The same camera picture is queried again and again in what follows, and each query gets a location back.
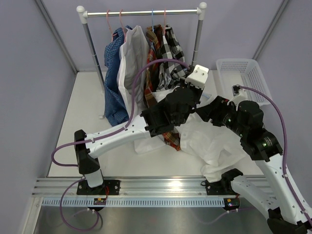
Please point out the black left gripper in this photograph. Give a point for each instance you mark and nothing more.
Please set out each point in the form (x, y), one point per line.
(198, 91)

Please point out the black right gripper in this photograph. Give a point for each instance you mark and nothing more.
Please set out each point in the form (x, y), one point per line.
(214, 110)

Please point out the white linen shirt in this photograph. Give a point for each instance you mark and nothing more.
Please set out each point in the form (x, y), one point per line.
(205, 150)

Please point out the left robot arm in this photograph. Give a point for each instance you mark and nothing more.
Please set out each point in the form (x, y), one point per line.
(161, 118)

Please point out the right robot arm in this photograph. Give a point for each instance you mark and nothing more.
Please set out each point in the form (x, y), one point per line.
(284, 213)

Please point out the black white checked shirt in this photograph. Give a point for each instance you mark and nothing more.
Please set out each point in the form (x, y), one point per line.
(170, 72)

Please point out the blue checked shirt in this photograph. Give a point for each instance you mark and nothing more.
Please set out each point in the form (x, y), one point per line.
(114, 107)

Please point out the white hanging shirt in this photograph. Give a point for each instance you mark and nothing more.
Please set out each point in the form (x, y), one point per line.
(133, 56)

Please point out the red brown plaid shirt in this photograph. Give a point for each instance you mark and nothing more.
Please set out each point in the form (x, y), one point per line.
(154, 35)

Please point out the blue hanger on rack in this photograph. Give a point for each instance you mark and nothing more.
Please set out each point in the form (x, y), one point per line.
(152, 20)

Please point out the white plastic basket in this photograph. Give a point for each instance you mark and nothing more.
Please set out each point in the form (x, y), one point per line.
(240, 71)

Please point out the metal clothes rack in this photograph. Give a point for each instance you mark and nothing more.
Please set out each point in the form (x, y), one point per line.
(84, 15)

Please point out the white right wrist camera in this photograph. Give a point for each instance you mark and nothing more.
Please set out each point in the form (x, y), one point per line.
(239, 95)

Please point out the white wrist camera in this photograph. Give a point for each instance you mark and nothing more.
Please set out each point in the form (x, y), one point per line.
(239, 95)
(198, 77)

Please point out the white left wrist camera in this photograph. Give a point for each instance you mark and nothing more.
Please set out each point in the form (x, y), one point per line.
(198, 77)

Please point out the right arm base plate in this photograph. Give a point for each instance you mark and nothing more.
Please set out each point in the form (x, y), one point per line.
(222, 187)

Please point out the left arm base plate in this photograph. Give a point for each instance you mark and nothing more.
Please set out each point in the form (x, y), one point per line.
(109, 187)

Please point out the aluminium mounting rail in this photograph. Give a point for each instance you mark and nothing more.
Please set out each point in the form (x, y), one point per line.
(130, 187)

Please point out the white slotted cable duct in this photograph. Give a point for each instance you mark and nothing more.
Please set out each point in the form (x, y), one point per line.
(135, 202)

